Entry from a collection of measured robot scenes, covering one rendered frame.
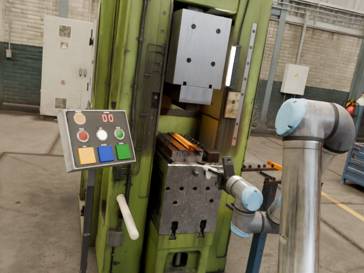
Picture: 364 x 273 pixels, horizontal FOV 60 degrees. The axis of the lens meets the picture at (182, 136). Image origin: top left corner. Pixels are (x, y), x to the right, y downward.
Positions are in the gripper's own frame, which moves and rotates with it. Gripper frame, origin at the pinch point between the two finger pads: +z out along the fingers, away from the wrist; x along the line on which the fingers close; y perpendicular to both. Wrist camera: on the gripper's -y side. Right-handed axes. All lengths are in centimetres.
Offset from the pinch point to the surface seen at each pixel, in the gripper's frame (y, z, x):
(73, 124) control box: -13, 14, -69
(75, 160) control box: 1, 6, -67
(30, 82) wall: 32, 641, -146
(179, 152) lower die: 3.4, 32.8, -7.7
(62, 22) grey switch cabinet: -101, 570, -85
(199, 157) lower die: 6.4, 32.8, 5.8
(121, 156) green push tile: 1.4, 14.8, -45.0
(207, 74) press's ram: -44, 33, 3
